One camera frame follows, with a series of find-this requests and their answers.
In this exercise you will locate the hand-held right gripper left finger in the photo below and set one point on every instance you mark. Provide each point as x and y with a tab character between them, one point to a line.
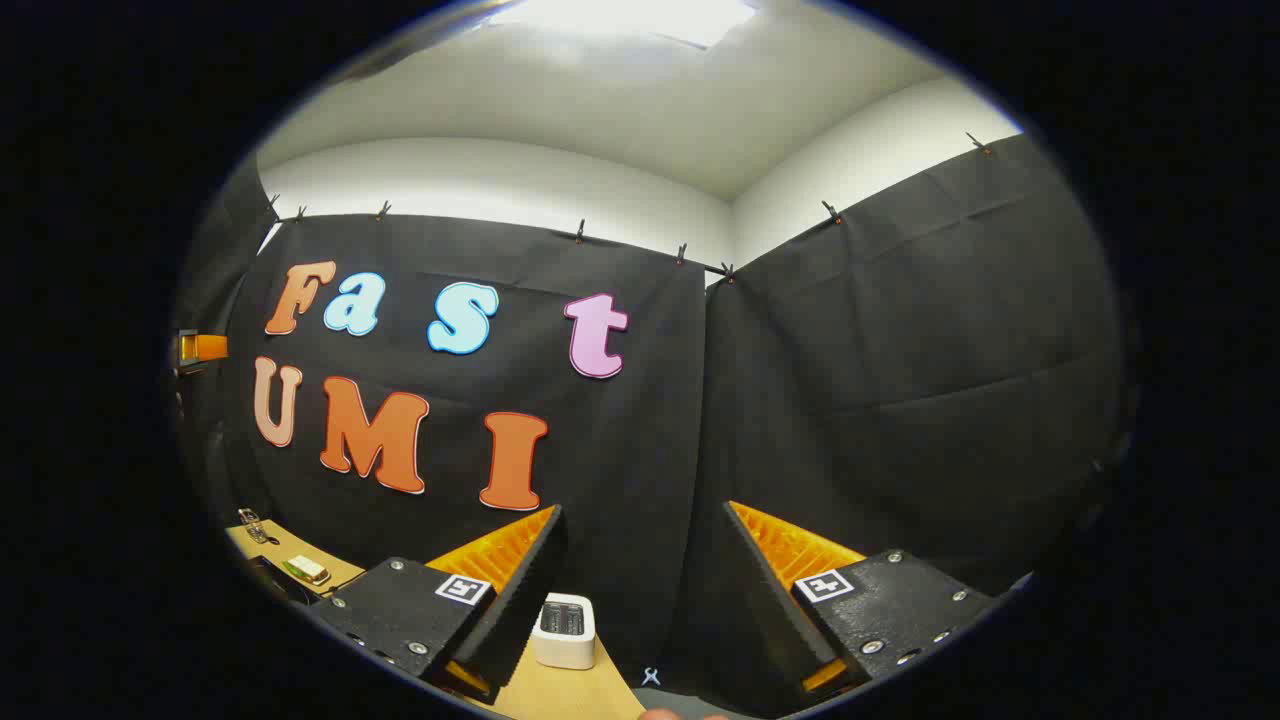
520	600

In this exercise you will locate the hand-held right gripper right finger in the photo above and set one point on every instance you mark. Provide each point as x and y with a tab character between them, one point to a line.
770	600

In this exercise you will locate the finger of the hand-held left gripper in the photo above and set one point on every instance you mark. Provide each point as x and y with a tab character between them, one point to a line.
208	347

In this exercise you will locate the white toaster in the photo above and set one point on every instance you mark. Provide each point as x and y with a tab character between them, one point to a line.
563	640

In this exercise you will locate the small white plate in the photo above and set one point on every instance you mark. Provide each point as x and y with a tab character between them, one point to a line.
318	578

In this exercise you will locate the row of black cloth clips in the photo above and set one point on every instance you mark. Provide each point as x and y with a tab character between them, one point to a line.
580	232

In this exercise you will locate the ceiling light panel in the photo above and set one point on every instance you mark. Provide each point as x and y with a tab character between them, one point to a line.
620	18

